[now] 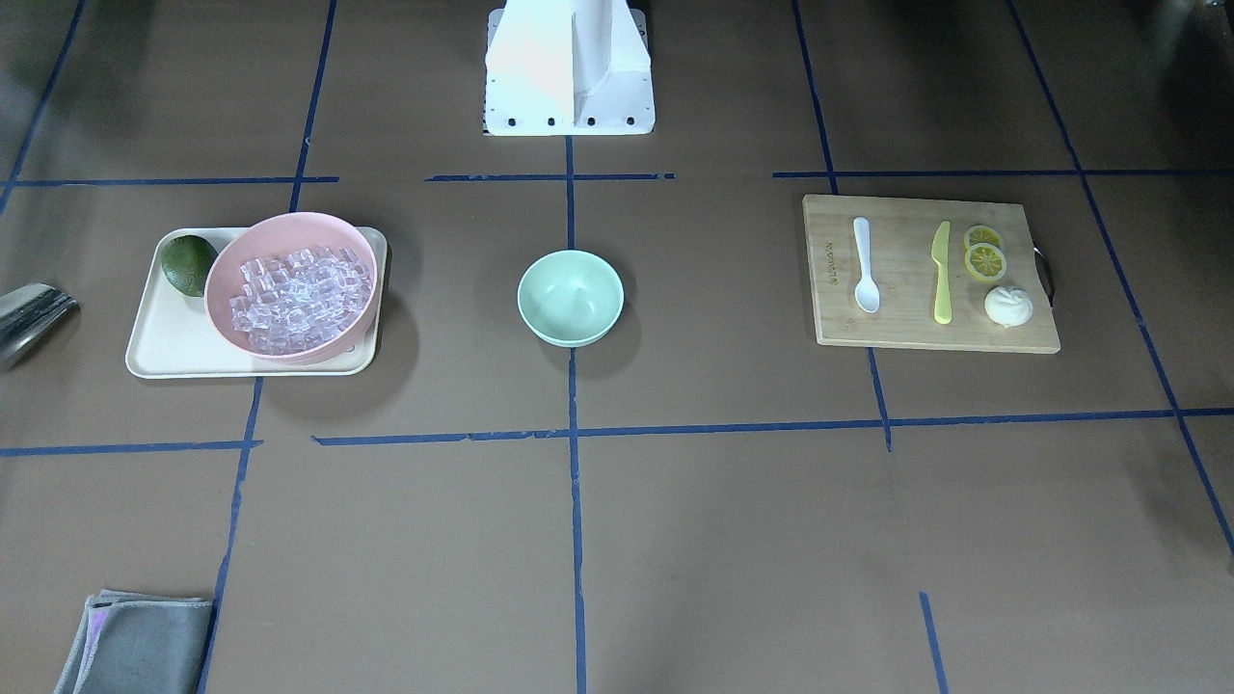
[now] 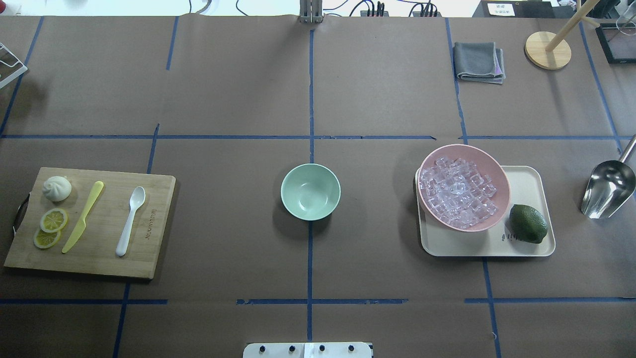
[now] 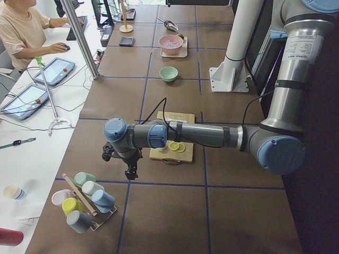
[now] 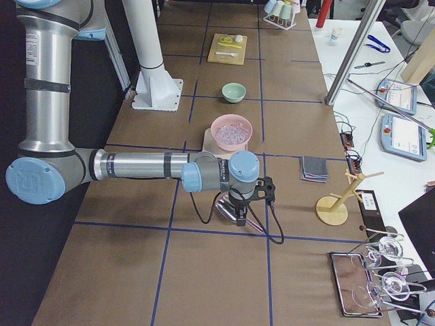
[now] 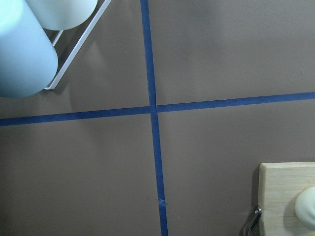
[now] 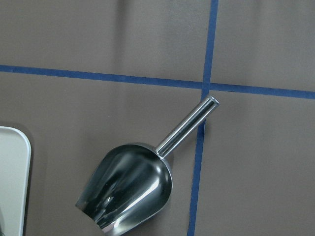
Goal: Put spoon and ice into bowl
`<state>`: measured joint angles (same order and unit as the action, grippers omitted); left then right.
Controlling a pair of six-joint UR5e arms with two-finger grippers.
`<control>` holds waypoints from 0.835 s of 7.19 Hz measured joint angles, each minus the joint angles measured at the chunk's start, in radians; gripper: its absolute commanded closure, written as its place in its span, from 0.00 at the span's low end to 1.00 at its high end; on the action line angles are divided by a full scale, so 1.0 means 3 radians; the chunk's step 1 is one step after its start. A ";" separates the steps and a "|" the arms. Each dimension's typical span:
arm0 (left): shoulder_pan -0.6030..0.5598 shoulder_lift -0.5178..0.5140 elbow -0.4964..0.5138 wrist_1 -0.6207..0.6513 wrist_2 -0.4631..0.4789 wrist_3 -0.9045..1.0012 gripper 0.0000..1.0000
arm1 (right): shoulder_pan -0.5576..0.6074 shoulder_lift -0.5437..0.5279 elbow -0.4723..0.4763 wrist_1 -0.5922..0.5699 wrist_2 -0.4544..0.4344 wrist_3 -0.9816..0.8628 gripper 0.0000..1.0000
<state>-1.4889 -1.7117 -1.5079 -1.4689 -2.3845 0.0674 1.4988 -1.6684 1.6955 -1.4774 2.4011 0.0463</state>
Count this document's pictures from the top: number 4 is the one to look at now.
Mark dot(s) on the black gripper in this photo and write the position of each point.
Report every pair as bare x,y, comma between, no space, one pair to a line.
237,205

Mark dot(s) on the steel ice scoop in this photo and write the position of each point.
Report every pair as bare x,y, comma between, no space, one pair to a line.
226,209

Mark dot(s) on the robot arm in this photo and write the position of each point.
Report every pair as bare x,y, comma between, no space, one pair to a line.
49,165

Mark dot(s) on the white robot base pillar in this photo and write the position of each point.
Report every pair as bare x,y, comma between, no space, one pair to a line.
155,89

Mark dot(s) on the pink bowl of ice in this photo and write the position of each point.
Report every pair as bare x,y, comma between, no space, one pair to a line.
231,132

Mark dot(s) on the green ceramic bowl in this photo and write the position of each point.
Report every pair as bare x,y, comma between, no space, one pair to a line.
233,92

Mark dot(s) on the beige plastic tray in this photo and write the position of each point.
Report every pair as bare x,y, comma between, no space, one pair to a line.
211,146

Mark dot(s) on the grey folded cloth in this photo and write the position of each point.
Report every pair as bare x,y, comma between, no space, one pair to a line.
313,169

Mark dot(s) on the wooden mug tree stand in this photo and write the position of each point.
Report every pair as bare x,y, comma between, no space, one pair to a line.
331,209

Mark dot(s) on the metal tray with glasses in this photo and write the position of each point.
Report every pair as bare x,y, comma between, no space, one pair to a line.
351,277

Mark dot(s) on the yellow plastic knife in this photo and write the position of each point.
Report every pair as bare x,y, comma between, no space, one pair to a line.
229,45

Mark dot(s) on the near teach pendant tablet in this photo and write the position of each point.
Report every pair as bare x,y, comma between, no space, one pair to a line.
403,137

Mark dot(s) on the teach pendant tablet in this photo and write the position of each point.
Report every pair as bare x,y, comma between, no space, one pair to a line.
403,137
400,94

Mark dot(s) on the far teach pendant tablet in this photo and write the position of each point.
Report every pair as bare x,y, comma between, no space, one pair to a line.
400,94

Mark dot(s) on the white paper cup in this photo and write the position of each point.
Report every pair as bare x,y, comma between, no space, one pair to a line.
335,35

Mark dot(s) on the cup rack with cups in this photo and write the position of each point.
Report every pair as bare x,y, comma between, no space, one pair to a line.
281,14

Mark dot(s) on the red cylinder bottle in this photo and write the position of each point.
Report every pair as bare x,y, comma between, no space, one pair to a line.
327,8

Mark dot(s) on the aluminium frame post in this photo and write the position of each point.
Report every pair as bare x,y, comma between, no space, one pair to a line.
371,13

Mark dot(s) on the green strap smartwatch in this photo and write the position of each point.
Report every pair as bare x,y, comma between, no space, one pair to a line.
369,64

